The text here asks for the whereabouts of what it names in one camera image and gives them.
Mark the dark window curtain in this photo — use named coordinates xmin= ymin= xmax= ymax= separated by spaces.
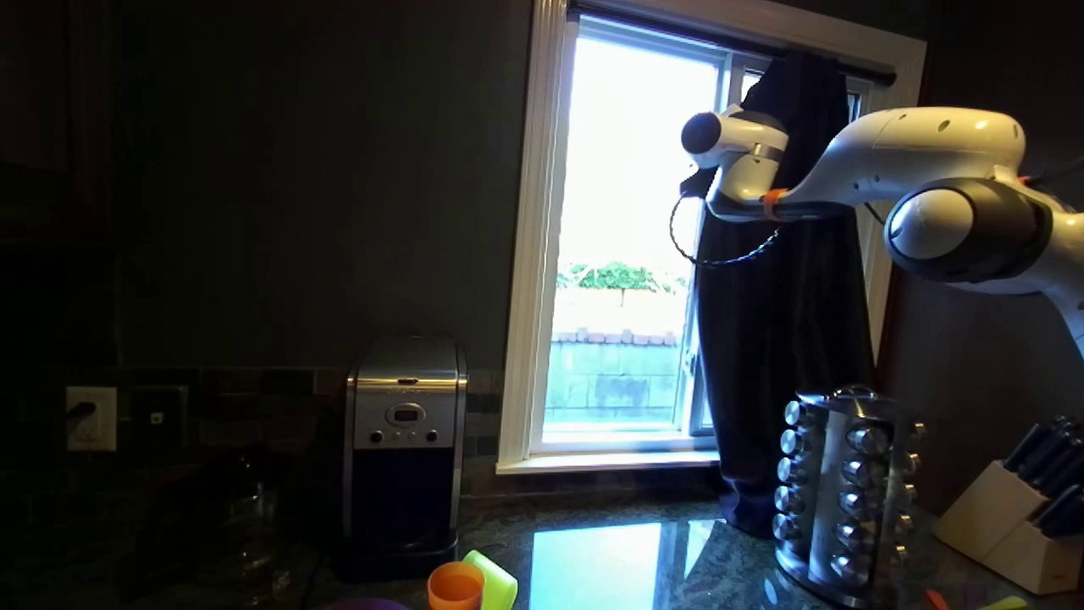
xmin=686 ymin=51 xmax=885 ymax=546

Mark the orange plastic cup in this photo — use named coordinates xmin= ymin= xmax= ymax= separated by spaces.
xmin=423 ymin=558 xmax=487 ymax=610

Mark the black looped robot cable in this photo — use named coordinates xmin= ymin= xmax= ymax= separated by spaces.
xmin=663 ymin=190 xmax=790 ymax=275

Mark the white wall outlet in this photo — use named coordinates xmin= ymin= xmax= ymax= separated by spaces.
xmin=61 ymin=384 xmax=121 ymax=459

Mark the white knife block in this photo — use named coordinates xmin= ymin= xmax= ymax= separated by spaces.
xmin=928 ymin=454 xmax=1084 ymax=600

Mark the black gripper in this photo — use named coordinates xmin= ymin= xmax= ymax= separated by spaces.
xmin=675 ymin=162 xmax=719 ymax=206

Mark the white window frame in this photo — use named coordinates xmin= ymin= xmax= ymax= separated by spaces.
xmin=490 ymin=0 xmax=933 ymax=478

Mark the dark wall switch plate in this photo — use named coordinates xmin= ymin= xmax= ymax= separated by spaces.
xmin=128 ymin=381 xmax=192 ymax=459

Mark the black knife handle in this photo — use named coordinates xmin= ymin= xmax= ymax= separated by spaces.
xmin=1027 ymin=478 xmax=1084 ymax=543
xmin=1000 ymin=410 xmax=1084 ymax=486

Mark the stainless steel coffee maker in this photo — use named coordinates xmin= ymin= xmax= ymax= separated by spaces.
xmin=339 ymin=331 xmax=474 ymax=577

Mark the stainless steel spice rack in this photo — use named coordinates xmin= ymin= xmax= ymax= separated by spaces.
xmin=770 ymin=381 xmax=928 ymax=610

